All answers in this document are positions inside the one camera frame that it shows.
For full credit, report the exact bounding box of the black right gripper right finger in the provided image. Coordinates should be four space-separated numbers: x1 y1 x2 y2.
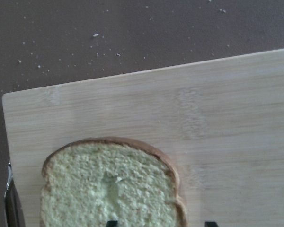
204 221 218 227

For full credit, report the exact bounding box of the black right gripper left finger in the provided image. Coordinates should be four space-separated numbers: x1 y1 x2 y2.
106 220 118 227

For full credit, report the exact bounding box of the bread slice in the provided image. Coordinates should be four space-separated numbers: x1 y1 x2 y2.
40 137 188 227

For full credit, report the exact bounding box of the wooden cutting board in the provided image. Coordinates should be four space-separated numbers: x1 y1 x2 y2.
2 49 284 227

